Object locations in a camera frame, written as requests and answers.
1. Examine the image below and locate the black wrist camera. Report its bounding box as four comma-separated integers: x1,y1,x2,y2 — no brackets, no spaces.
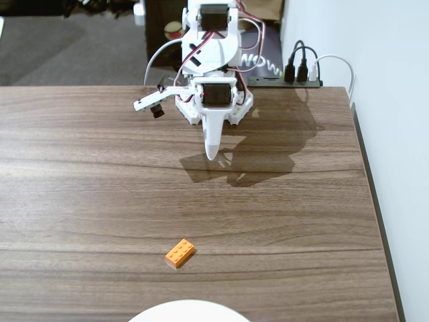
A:
149,103,166,120

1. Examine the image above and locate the brown cardboard box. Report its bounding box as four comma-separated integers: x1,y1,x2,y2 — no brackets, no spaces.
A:
243,0,286,21

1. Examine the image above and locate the white usb cable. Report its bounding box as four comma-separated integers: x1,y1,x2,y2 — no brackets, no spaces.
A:
143,39,184,87

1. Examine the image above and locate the white plastic object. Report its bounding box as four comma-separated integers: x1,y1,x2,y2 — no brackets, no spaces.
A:
133,2,146,27

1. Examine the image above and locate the orange lego block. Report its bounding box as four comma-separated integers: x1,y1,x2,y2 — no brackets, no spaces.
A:
164,237,198,270

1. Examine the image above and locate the white plate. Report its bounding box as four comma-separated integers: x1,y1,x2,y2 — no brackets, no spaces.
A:
127,299,251,322

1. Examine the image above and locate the black power strip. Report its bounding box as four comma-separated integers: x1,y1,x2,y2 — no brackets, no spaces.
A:
247,75,324,89

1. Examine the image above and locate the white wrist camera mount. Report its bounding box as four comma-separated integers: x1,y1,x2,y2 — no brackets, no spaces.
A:
133,85,197,113

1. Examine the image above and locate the red black servo wire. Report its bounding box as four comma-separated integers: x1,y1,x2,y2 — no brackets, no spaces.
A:
173,30,216,105
234,2,268,73

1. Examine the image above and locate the dark box with round sticker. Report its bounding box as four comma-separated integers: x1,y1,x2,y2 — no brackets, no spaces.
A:
144,0,189,72

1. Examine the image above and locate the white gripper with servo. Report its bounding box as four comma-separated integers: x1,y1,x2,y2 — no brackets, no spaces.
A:
193,76,238,162

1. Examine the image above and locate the white plug with cable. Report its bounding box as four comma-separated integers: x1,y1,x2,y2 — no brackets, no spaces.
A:
308,54,357,105

